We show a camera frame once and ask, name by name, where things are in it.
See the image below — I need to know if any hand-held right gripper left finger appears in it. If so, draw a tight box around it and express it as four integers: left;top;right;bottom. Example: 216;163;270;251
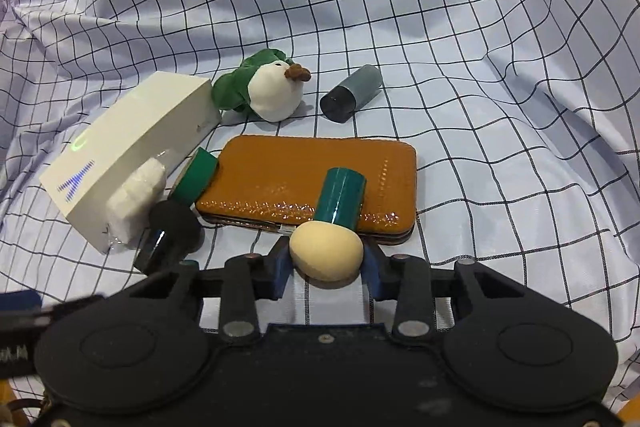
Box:
120;237;298;345

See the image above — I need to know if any white checkered bed sheet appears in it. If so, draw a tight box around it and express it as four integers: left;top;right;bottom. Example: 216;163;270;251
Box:
0;0;640;413

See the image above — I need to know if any dark glossy tube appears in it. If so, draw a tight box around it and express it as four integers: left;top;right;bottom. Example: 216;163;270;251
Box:
134;229;168;275

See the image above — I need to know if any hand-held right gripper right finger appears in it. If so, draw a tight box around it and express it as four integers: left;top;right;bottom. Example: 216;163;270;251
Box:
361;243;521;348

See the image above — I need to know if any white cardboard box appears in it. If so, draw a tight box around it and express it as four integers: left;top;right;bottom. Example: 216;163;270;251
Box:
39;71;222;254

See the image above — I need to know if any beige makeup sponge teal handle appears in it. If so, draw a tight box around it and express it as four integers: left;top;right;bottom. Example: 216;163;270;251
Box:
289;167;368;290

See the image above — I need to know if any green and white plush bird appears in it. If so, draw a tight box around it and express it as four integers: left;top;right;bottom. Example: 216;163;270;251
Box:
211;49;312;122

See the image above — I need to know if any white cotton pad packet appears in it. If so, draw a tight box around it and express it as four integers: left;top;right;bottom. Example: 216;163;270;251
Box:
102;149;171;253

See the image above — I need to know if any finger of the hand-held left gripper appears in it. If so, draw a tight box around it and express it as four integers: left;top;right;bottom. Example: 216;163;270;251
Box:
0;291;41;310
35;294;108;320

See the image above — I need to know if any brown leather wallet case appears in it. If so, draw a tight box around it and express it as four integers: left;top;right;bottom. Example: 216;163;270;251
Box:
194;135;417;247

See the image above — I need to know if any grey cylinder container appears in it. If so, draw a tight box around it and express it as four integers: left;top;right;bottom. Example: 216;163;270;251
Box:
320;64;384;124

